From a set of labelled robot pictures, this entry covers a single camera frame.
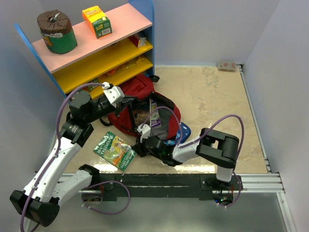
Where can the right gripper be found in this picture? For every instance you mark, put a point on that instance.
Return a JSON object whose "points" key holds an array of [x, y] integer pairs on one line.
{"points": [[138, 149]]}

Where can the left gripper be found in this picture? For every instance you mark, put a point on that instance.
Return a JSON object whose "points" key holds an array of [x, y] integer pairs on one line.
{"points": [[124, 102]]}

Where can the Tale of Two Cities book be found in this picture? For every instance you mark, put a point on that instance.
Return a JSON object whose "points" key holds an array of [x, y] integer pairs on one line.
{"points": [[140, 111]]}

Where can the red backpack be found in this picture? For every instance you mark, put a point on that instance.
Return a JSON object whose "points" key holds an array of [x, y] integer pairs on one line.
{"points": [[141, 88]]}

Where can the green Treehouse book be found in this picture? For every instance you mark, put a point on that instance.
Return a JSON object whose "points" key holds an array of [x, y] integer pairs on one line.
{"points": [[115, 151]]}

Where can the purple Treehouse book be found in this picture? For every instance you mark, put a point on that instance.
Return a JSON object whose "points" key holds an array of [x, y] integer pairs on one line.
{"points": [[155, 121]]}

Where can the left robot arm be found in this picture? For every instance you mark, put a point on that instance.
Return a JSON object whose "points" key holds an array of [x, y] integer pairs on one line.
{"points": [[41, 199]]}

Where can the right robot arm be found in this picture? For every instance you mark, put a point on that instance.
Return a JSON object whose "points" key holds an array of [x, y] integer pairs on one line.
{"points": [[215, 146]]}

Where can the green sponge box upper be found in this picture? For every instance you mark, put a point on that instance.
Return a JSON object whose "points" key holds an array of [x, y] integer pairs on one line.
{"points": [[90, 88]]}

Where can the blue dinosaur pencil case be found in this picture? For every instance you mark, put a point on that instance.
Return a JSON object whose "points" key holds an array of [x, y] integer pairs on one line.
{"points": [[181, 136]]}

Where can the colourful shelf unit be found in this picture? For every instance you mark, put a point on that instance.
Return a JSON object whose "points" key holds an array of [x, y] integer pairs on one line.
{"points": [[113, 58]]}

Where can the red white box on shelf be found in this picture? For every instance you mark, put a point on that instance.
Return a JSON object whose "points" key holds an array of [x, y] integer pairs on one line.
{"points": [[139, 40]]}

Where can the orange green sponge box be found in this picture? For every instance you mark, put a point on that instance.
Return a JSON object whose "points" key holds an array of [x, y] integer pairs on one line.
{"points": [[97, 21]]}

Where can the green brown wrapped roll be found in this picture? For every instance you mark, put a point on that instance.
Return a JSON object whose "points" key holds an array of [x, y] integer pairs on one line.
{"points": [[57, 32]]}

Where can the small pink card box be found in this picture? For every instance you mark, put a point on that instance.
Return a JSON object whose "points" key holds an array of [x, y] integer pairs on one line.
{"points": [[226, 66]]}

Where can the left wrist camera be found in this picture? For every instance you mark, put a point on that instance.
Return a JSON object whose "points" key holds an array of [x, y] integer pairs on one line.
{"points": [[114, 95]]}

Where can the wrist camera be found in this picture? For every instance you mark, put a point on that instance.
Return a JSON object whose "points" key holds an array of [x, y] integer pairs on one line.
{"points": [[144, 130], [114, 95]]}

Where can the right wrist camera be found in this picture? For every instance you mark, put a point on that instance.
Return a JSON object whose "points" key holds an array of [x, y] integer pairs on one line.
{"points": [[144, 130]]}

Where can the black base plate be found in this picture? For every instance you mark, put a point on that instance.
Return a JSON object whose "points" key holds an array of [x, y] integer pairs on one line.
{"points": [[200, 186]]}

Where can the aluminium rail frame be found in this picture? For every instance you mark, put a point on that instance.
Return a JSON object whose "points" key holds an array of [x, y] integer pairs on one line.
{"points": [[255, 183]]}

